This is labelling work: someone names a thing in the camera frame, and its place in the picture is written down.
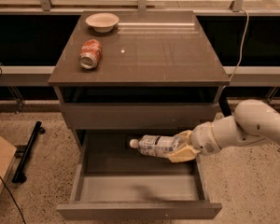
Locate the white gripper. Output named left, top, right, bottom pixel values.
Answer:
left=167, top=122, right=221, bottom=163

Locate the blue labelled plastic bottle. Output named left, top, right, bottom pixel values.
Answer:
left=129, top=134, right=187, bottom=158

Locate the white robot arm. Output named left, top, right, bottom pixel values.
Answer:
left=167, top=100, right=280, bottom=162

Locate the open grey middle drawer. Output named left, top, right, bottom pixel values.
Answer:
left=57, top=132, right=222, bottom=220

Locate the grey drawer cabinet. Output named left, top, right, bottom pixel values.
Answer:
left=49, top=10, right=229, bottom=146

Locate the closed grey top drawer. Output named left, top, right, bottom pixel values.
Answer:
left=61, top=104, right=217, bottom=130

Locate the red soda can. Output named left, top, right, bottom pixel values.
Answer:
left=79, top=39, right=102, bottom=69

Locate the white paper bowl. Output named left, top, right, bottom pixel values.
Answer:
left=86, top=13, right=119, bottom=33

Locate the black metal bar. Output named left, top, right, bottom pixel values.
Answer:
left=12, top=121, right=45, bottom=183

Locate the black cable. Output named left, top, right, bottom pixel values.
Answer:
left=0, top=156, right=27, bottom=224

